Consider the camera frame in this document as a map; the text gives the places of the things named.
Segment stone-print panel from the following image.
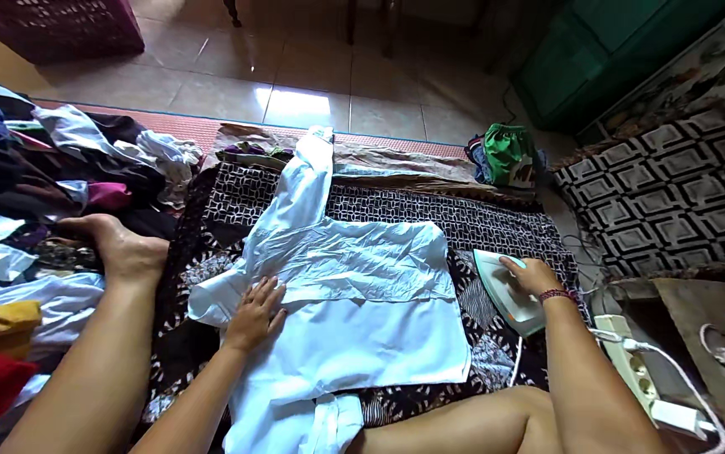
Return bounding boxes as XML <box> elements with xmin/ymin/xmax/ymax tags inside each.
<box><xmin>575</xmin><ymin>3</ymin><xmax>725</xmax><ymax>147</ymax></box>

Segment person's left forearm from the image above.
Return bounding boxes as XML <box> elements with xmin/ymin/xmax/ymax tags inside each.
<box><xmin>128</xmin><ymin>343</ymin><xmax>251</xmax><ymax>454</ymax></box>

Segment white power strip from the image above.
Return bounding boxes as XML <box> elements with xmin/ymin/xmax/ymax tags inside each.
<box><xmin>593</xmin><ymin>314</ymin><xmax>661</xmax><ymax>411</ymax></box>

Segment white charging cable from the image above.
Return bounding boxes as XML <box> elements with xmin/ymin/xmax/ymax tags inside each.
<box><xmin>589</xmin><ymin>324</ymin><xmax>725</xmax><ymax>454</ymax></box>

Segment green cabinet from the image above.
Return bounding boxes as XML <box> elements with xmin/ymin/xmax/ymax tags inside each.
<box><xmin>511</xmin><ymin>0</ymin><xmax>725</xmax><ymax>135</ymax></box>

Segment faded brown patterned cloth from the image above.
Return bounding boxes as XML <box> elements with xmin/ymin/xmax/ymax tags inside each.
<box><xmin>201</xmin><ymin>123</ymin><xmax>543</xmax><ymax>212</ymax></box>

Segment pink mat with blue edge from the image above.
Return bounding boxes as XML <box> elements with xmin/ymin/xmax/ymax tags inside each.
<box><xmin>33</xmin><ymin>98</ymin><xmax>473</xmax><ymax>166</ymax></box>

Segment person's legs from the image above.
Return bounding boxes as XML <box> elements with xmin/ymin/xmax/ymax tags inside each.
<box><xmin>0</xmin><ymin>213</ymin><xmax>565</xmax><ymax>454</ymax></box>

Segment person's right hand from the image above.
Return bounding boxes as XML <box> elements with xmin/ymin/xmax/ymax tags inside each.
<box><xmin>499</xmin><ymin>255</ymin><xmax>564</xmax><ymax>306</ymax></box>

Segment person's left hand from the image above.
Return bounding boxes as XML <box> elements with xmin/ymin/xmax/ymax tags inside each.
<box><xmin>224</xmin><ymin>275</ymin><xmax>288</xmax><ymax>354</ymax></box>

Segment purple and green cloth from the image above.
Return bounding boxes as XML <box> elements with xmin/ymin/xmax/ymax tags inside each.
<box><xmin>216</xmin><ymin>140</ymin><xmax>295</xmax><ymax>171</ymax></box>

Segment black and white patterned cloth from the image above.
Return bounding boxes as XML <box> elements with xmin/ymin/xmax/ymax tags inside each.
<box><xmin>142</xmin><ymin>161</ymin><xmax>591</xmax><ymax>436</ymax></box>

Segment pile of mixed clothes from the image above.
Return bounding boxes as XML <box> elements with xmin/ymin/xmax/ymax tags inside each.
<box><xmin>0</xmin><ymin>63</ymin><xmax>206</xmax><ymax>454</ymax></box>

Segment person's right forearm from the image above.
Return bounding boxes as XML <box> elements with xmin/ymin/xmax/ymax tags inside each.
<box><xmin>540</xmin><ymin>289</ymin><xmax>667</xmax><ymax>454</ymax></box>

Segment white plug adapter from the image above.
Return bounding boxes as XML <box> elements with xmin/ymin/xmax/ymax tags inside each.
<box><xmin>650</xmin><ymin>400</ymin><xmax>709</xmax><ymax>440</ymax></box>

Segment white and green iron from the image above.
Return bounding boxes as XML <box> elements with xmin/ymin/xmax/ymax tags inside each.
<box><xmin>473</xmin><ymin>249</ymin><xmax>547</xmax><ymax>339</ymax></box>

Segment white iron cord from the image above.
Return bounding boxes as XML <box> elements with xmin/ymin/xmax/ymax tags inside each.
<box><xmin>509</xmin><ymin>336</ymin><xmax>525</xmax><ymax>388</ymax></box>

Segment dark wooden furniture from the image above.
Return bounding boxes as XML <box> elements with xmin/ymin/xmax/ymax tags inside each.
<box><xmin>222</xmin><ymin>0</ymin><xmax>409</xmax><ymax>59</ymax></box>

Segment dark blue folded garment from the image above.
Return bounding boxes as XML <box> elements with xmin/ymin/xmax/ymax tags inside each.
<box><xmin>464</xmin><ymin>134</ymin><xmax>548</xmax><ymax>186</ymax></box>

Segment black and beige patterned cushion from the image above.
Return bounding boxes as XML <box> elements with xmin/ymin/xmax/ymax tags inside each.
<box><xmin>551</xmin><ymin>110</ymin><xmax>725</xmax><ymax>280</ymax></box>

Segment purple plastic basket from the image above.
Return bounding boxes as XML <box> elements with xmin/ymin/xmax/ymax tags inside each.
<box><xmin>0</xmin><ymin>0</ymin><xmax>146</xmax><ymax>66</ymax></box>

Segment white long-sleeved shirt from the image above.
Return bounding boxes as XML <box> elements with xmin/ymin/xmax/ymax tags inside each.
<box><xmin>187</xmin><ymin>125</ymin><xmax>472</xmax><ymax>454</ymax></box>

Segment green printed garment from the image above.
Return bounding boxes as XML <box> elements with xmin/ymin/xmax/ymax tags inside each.
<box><xmin>483</xmin><ymin>123</ymin><xmax>537</xmax><ymax>189</ymax></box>

